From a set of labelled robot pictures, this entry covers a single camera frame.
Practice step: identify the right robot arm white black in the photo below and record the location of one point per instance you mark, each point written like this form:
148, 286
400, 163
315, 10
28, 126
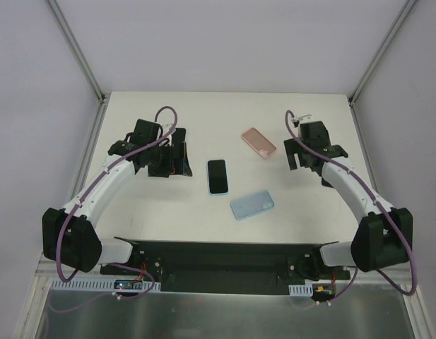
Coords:
384, 234

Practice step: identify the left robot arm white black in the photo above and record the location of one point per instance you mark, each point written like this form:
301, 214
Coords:
68, 233

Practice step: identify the right aluminium frame post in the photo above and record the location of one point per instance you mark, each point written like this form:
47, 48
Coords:
395, 28

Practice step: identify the aluminium frame post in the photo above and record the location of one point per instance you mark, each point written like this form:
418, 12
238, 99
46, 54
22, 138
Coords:
75, 49
395, 28

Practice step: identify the pink phone case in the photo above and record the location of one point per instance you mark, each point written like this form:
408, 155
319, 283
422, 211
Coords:
260, 144

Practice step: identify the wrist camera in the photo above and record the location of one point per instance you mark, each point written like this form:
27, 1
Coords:
165, 126
297, 120

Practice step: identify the right white cable duct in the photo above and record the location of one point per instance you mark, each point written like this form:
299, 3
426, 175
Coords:
309, 289

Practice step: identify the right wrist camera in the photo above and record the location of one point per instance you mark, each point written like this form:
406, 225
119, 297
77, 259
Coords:
297, 120

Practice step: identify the left aluminium frame post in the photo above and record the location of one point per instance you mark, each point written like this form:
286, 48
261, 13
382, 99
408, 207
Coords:
75, 49

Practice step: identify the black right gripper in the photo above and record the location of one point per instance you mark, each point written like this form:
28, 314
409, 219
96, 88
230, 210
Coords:
297, 151

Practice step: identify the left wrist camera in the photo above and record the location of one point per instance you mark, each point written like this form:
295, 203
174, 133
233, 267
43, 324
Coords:
165, 126

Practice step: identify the black phone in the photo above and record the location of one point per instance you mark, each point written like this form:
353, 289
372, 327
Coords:
178, 136

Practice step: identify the aluminium front rail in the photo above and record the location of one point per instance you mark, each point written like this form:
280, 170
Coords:
401, 274

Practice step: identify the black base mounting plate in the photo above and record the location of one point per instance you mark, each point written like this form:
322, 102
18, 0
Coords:
225, 268

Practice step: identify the left white cable duct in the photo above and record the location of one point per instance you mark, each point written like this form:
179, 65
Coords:
105, 285

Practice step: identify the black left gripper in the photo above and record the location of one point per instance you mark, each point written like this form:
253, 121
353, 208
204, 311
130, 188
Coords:
173, 159

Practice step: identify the white cable duct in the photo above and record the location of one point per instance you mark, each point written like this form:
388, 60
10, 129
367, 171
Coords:
309, 289
105, 285

